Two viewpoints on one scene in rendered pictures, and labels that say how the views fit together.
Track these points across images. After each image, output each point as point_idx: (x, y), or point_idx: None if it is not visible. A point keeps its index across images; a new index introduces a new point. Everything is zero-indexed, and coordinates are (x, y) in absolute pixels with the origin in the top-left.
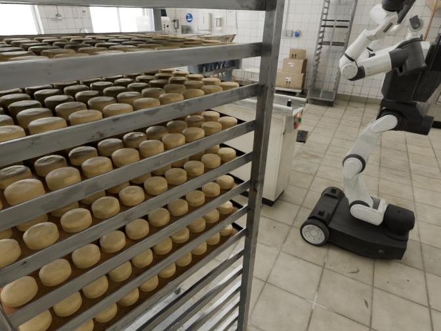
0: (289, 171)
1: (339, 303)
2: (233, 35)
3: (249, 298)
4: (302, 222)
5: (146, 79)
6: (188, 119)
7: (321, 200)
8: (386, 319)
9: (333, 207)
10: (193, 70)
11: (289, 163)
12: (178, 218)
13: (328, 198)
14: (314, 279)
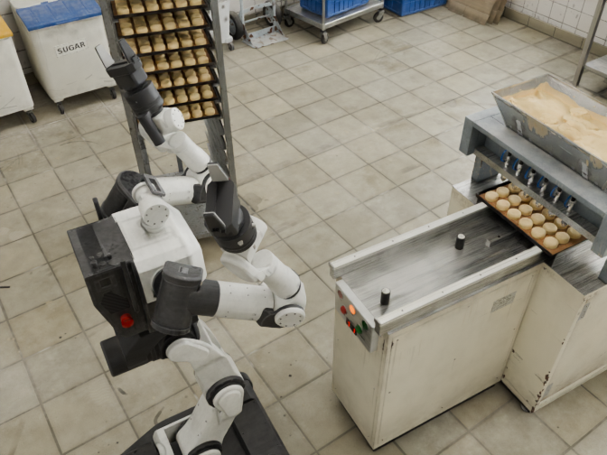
0: (366, 416)
1: (143, 366)
2: (606, 165)
3: None
4: (277, 422)
5: (162, 13)
6: (144, 40)
7: (267, 428)
8: (96, 395)
9: (241, 430)
10: (462, 134)
11: (362, 395)
12: None
13: (267, 445)
14: (184, 363)
